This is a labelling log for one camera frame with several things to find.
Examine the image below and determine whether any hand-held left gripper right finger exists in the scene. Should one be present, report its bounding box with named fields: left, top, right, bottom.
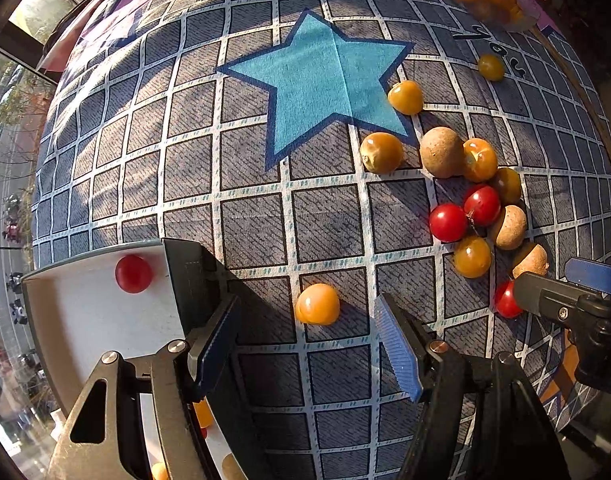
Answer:
left=374, top=292, right=571, bottom=480

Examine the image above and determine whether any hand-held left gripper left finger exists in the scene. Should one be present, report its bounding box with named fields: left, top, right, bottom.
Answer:
left=46, top=292, right=242, bottom=480

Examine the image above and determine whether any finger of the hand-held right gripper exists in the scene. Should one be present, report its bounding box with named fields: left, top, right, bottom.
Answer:
left=513, top=271, right=586, bottom=319
left=564, top=257, right=611, bottom=297

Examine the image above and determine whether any red cherry tomato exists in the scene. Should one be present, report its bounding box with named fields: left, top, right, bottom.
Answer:
left=494, top=280, right=525, bottom=320
left=463, top=184, right=502, bottom=227
left=429, top=203, right=469, bottom=243
left=114, top=254, right=154, bottom=294

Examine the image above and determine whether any brown kiwi fruit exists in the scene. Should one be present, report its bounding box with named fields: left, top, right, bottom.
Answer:
left=511, top=242, right=550, bottom=280
left=419, top=126, right=465, bottom=179
left=488, top=204, right=528, bottom=251
left=222, top=453, right=246, bottom=480

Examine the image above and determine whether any white plastic tray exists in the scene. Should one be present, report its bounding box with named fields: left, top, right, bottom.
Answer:
left=20, top=238, right=251, bottom=480

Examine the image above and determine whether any checkered star printed blanket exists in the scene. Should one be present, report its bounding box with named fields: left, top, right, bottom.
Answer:
left=30, top=0, right=611, bottom=480

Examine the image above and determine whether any long wooden strip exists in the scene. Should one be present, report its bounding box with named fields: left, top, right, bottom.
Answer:
left=528, top=22, right=611, bottom=181

